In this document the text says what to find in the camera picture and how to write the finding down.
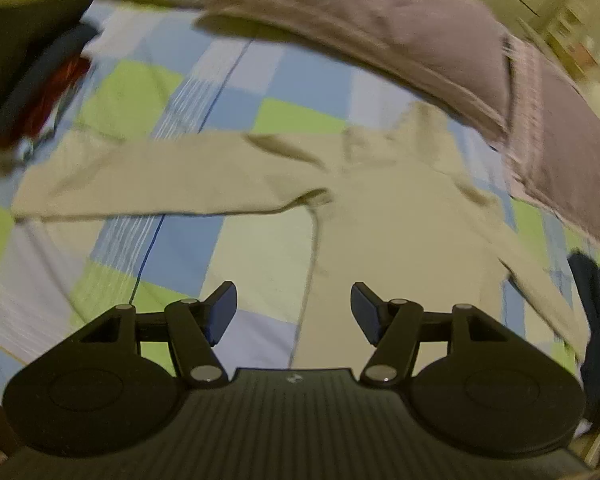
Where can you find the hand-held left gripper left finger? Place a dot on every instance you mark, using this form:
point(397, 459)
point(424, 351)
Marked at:
point(220, 315)

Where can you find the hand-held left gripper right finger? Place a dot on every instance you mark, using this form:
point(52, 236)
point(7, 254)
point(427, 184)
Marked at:
point(365, 312)

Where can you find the beige long-sleeve shirt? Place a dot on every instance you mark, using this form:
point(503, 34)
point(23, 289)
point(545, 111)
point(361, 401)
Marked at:
point(405, 240)

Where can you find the navy garment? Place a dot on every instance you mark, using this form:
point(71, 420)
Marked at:
point(595, 310)

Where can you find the checkered bed sheet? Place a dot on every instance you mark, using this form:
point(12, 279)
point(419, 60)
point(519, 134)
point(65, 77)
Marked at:
point(300, 80)

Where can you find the mauve pillow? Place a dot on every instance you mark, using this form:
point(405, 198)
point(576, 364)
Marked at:
point(380, 20)

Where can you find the white tiered organizer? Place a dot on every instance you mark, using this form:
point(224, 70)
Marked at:
point(575, 35)

